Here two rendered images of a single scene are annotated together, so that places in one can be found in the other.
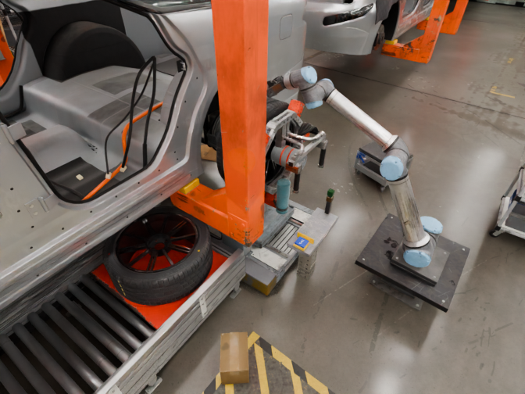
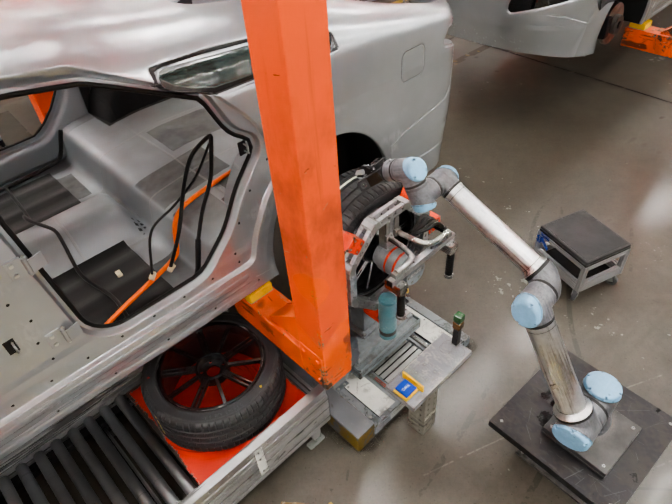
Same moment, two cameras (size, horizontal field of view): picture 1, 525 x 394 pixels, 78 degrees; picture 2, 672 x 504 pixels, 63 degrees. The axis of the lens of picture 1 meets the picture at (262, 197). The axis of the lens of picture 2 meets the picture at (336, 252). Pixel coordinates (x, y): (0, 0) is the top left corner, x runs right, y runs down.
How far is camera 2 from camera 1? 0.65 m
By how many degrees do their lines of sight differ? 11
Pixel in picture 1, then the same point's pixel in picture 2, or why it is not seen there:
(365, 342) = not seen: outside the picture
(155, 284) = (199, 428)
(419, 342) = not seen: outside the picture
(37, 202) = (59, 332)
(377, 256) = (524, 419)
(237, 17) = (289, 138)
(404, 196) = (547, 351)
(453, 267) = (643, 452)
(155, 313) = (199, 463)
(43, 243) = (65, 375)
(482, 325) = not seen: outside the picture
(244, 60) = (300, 184)
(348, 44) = (551, 42)
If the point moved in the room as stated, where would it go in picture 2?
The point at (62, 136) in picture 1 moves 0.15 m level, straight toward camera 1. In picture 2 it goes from (103, 213) to (106, 230)
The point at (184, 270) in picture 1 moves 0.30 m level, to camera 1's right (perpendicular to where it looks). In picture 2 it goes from (238, 412) to (305, 423)
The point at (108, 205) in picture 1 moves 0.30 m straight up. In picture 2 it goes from (144, 327) to (119, 275)
